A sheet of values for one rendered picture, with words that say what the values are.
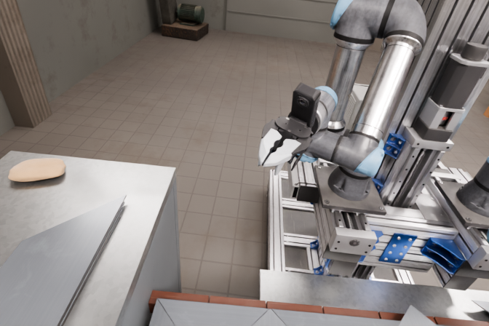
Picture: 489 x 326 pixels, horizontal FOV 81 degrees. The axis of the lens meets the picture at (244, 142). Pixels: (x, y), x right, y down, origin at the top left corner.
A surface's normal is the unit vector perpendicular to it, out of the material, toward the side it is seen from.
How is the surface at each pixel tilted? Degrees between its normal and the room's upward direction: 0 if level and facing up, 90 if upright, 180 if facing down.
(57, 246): 0
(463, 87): 90
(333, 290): 0
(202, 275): 0
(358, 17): 90
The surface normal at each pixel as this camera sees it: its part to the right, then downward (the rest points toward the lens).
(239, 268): 0.10, -0.82
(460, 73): -0.75, 0.30
